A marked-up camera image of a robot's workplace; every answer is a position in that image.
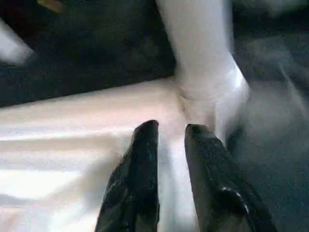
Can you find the small yellow label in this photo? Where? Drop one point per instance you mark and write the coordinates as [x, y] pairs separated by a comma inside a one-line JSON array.
[[51, 4]]

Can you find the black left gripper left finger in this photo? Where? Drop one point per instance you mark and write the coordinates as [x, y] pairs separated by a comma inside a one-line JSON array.
[[135, 181]]

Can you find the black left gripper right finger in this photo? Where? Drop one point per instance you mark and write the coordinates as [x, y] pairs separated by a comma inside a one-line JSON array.
[[217, 183]]

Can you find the flat white board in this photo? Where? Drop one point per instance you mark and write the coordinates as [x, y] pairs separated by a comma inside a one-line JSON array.
[[9, 46]]

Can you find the white plastic table top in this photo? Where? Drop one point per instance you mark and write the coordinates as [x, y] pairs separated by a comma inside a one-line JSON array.
[[60, 133]]

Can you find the black mat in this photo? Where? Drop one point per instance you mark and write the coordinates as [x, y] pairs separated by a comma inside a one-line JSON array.
[[96, 48]]

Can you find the white plastic table leg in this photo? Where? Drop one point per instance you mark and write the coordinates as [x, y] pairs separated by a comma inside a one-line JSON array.
[[200, 36]]

